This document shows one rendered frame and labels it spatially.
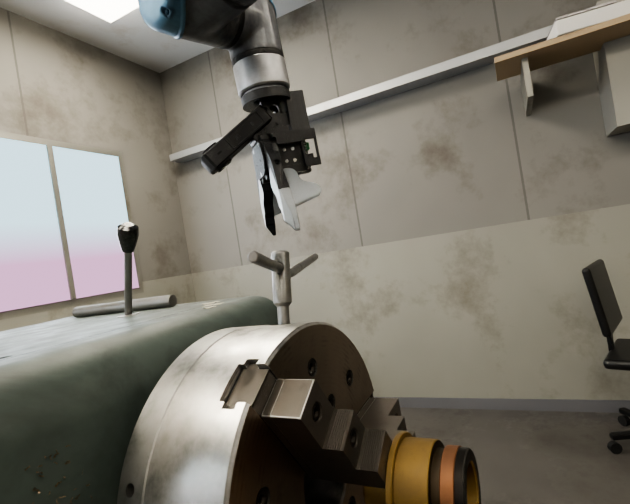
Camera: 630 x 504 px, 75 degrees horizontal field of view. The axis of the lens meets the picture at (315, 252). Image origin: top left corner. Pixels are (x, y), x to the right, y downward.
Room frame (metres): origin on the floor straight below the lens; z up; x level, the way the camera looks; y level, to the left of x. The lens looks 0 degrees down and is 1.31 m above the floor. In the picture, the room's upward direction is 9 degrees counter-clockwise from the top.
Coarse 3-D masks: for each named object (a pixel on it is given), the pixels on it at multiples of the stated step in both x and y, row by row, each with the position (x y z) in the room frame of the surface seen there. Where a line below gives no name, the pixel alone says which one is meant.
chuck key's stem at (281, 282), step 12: (276, 252) 0.48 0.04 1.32; (288, 252) 0.49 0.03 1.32; (288, 264) 0.48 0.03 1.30; (276, 276) 0.48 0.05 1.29; (288, 276) 0.48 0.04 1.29; (276, 288) 0.47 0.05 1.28; (288, 288) 0.48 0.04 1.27; (276, 300) 0.47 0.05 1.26; (288, 300) 0.47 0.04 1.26; (288, 312) 0.48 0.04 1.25
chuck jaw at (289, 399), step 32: (256, 384) 0.36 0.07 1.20; (288, 384) 0.36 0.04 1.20; (288, 416) 0.34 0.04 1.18; (320, 416) 0.36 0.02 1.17; (352, 416) 0.37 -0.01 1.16; (288, 448) 0.37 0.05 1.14; (320, 448) 0.35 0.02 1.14; (352, 448) 0.36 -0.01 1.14; (384, 448) 0.37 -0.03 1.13; (352, 480) 0.37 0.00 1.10; (384, 480) 0.36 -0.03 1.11
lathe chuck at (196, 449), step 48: (240, 336) 0.44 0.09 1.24; (288, 336) 0.40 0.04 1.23; (336, 336) 0.49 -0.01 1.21; (192, 384) 0.38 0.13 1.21; (336, 384) 0.47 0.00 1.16; (192, 432) 0.35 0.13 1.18; (240, 432) 0.33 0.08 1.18; (192, 480) 0.32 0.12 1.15; (240, 480) 0.32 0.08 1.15; (288, 480) 0.37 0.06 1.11
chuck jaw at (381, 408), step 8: (368, 400) 0.54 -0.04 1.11; (376, 400) 0.53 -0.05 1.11; (384, 400) 0.53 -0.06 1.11; (392, 400) 0.52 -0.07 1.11; (368, 408) 0.52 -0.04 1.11; (376, 408) 0.51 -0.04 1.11; (384, 408) 0.51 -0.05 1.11; (392, 408) 0.50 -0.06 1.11; (360, 416) 0.50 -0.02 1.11; (368, 416) 0.50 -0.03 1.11; (376, 416) 0.49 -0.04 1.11; (384, 416) 0.49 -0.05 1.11; (392, 416) 0.48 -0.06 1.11; (400, 416) 0.48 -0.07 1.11; (368, 424) 0.48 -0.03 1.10; (376, 424) 0.47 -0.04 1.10; (384, 424) 0.47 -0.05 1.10; (392, 424) 0.47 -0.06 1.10; (400, 424) 0.47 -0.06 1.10; (392, 432) 0.45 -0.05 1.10; (392, 440) 0.43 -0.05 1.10
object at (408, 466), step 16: (400, 432) 0.40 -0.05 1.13; (400, 448) 0.38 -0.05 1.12; (416, 448) 0.37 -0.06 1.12; (432, 448) 0.37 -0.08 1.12; (448, 448) 0.37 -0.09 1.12; (464, 448) 0.37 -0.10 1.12; (400, 464) 0.36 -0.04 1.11; (416, 464) 0.36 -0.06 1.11; (432, 464) 0.36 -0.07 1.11; (448, 464) 0.35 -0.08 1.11; (464, 464) 0.35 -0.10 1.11; (400, 480) 0.36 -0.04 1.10; (416, 480) 0.35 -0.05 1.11; (432, 480) 0.35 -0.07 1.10; (448, 480) 0.34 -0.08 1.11; (464, 480) 0.34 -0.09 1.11; (368, 496) 0.37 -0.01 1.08; (384, 496) 0.37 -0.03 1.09; (400, 496) 0.35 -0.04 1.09; (416, 496) 0.34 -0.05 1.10; (432, 496) 0.34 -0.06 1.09; (448, 496) 0.34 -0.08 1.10; (464, 496) 0.33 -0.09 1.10; (480, 496) 0.39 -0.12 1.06
